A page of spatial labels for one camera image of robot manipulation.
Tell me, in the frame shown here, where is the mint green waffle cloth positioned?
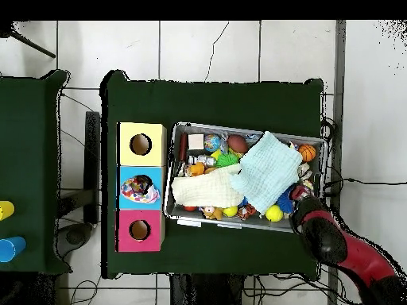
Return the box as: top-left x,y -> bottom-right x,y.
229,130 -> 304,214

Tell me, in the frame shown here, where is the silver mesh bin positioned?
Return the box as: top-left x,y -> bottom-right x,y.
163,121 -> 328,235

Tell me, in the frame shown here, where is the wooden box with three holes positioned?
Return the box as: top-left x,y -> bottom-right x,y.
114,122 -> 168,253

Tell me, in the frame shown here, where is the blue spiky ball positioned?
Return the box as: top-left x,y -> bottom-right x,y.
276,185 -> 297,214

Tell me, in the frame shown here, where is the yellow ball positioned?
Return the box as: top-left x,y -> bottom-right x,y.
265,204 -> 284,222

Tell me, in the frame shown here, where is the orange toy basketball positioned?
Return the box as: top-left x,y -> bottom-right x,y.
298,143 -> 317,163

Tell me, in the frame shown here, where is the brown toy football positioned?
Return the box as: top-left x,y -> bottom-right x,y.
227,133 -> 249,154

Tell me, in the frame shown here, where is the green spiky ball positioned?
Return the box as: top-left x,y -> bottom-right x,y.
215,151 -> 240,168

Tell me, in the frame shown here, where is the cream waffle cloth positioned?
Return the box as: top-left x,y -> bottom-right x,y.
171,163 -> 244,208

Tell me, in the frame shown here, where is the globe print ball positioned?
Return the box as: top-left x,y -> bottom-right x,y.
203,133 -> 222,153

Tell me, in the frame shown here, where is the plain wooden cube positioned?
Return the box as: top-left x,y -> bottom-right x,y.
187,133 -> 205,151

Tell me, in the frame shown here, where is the dark green tablecloth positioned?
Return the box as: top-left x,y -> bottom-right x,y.
0,69 -> 72,276
99,69 -> 325,280

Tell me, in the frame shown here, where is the yellow cylinder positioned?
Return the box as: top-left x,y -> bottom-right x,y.
0,200 -> 16,221

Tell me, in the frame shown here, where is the blue cylinder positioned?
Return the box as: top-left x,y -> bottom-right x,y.
0,236 -> 27,264

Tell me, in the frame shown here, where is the black tripod leg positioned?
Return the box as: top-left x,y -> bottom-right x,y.
0,21 -> 56,59

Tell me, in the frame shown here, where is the black cable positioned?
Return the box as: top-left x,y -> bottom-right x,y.
324,177 -> 407,198

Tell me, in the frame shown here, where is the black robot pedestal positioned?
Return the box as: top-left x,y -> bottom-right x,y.
169,273 -> 246,305

